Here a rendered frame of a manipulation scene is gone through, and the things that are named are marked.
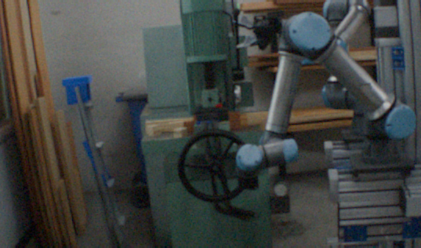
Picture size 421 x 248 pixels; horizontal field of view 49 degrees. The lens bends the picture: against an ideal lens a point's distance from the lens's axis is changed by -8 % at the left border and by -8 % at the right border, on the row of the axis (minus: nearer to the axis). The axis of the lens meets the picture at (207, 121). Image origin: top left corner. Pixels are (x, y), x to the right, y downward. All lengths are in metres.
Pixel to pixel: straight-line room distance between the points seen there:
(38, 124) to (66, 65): 1.42
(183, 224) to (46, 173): 1.37
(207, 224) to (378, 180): 0.79
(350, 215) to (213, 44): 0.91
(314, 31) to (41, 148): 2.20
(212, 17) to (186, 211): 0.83
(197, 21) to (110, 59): 2.46
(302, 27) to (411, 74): 0.60
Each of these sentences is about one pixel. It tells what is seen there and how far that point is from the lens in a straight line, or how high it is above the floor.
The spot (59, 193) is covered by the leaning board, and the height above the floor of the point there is 0.39.
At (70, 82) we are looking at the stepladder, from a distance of 2.85.
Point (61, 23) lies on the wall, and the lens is 4.58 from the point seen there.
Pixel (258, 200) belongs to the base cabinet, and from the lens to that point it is 2.13.
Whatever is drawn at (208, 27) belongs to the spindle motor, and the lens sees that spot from 2.10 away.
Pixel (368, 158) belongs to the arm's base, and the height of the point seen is 0.84.
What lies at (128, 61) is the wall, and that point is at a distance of 4.47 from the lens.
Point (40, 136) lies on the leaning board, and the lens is 3.25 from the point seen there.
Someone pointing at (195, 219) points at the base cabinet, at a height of 0.54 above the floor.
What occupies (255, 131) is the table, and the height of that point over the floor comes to 0.90.
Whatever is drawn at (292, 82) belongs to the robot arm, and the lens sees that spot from 1.64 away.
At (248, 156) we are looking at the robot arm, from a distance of 1.50.
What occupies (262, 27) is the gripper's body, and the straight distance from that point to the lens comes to 2.01.
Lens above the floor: 1.28
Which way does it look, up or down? 9 degrees down
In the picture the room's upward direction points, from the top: 5 degrees counter-clockwise
